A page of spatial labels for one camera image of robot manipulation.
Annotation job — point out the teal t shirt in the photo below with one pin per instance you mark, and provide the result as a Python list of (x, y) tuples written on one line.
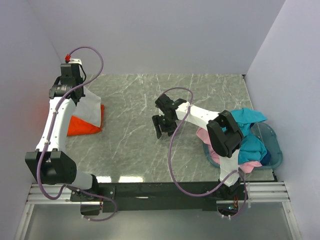
[(252, 149)]

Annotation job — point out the white t shirt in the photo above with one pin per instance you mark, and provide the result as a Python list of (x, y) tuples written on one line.
[(88, 108)]

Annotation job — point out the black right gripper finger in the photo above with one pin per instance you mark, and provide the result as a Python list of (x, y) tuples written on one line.
[(170, 129), (156, 123)]

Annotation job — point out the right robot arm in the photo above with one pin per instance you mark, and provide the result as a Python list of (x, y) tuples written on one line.
[(224, 134)]

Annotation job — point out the aluminium extrusion rail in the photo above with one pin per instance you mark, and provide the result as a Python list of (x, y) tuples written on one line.
[(257, 192)]

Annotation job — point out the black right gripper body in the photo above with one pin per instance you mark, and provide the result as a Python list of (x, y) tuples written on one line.
[(166, 123)]

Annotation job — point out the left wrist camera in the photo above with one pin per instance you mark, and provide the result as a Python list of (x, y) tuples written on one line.
[(70, 60)]

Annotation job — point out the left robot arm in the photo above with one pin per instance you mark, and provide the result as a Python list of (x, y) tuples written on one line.
[(73, 110)]

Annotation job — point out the navy blue t shirt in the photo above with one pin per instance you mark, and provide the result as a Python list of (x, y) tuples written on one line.
[(265, 161)]

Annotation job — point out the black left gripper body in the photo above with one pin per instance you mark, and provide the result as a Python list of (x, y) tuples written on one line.
[(80, 80)]

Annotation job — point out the folded orange t shirt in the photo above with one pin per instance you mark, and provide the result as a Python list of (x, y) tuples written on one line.
[(79, 127)]

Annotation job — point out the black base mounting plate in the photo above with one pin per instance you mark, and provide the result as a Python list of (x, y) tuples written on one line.
[(205, 203)]

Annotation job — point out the teal plastic basket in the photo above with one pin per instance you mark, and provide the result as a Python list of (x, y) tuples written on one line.
[(269, 138)]

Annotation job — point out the pink t shirt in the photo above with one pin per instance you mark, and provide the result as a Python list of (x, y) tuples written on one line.
[(214, 158)]

